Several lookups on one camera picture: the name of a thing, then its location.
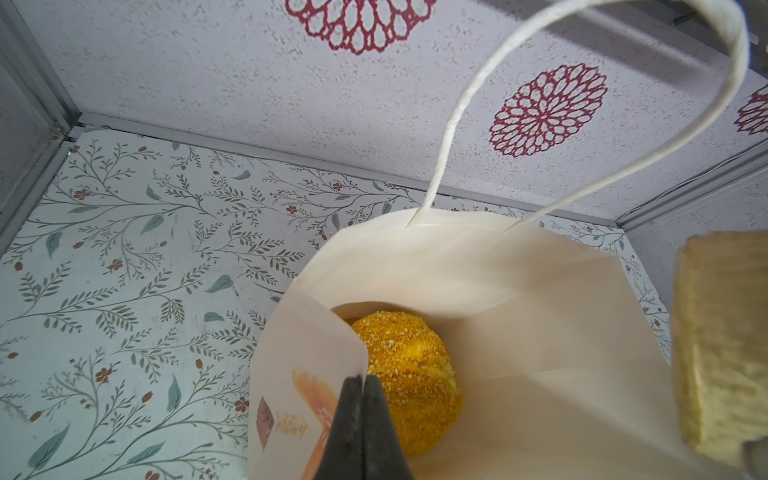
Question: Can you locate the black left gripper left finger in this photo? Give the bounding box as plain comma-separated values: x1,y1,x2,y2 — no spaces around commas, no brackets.
314,376,363,480

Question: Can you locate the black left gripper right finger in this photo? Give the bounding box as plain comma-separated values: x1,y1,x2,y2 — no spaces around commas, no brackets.
362,375,414,480

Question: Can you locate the round crusty yellow bread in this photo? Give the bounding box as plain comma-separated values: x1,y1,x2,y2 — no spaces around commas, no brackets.
352,311,463,457

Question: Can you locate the printed white paper bag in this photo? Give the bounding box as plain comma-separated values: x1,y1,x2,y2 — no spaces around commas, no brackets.
247,0,751,480

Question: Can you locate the knotted golden bun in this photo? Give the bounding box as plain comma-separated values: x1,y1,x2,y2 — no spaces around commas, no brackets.
670,231,767,479

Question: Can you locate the grey wall shelf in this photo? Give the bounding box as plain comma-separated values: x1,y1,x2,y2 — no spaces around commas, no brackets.
631,1,767,76

